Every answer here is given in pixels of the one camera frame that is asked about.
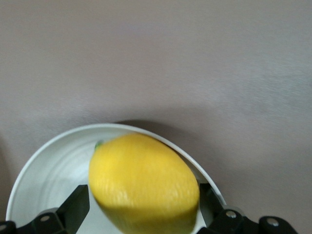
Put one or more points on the yellow lemon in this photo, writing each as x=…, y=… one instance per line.
x=143, y=182

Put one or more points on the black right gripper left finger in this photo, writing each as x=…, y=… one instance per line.
x=63, y=214

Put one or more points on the pale pink plate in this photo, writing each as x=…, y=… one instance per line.
x=53, y=175

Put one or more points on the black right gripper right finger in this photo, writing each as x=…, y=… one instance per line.
x=234, y=217

